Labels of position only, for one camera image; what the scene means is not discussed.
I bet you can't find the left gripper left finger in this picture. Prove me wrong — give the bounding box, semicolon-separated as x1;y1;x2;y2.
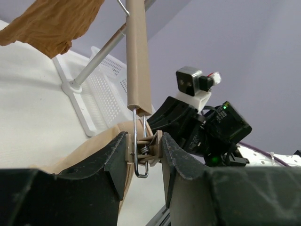
0;132;127;226

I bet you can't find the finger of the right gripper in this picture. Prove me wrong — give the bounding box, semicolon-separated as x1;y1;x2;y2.
147;96;196;131
151;127;188;148

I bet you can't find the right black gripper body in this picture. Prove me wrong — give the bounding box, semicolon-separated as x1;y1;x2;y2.
181;101;252;166

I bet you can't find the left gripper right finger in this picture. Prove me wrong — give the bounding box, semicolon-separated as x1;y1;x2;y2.
161;133;301;226

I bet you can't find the beige clip hanger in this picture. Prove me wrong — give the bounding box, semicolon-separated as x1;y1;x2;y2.
126;0;155;178

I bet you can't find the beige underwear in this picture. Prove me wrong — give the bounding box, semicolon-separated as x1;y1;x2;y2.
29;121;136;217

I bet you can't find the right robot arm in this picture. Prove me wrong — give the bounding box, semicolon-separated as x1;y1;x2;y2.
148;97;301;167

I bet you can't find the brown underwear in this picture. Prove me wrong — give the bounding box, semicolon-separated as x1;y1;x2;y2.
0;0;104;59

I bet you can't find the white perforated plastic basket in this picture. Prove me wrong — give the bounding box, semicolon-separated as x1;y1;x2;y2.
53;51;132;137

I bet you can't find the white and silver clothes rack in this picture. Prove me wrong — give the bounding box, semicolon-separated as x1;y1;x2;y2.
52;0;160;137

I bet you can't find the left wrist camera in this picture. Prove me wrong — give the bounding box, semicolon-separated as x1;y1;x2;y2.
175;66;222;113

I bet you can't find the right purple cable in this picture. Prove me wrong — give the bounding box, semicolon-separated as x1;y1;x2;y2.
238;142;286;167

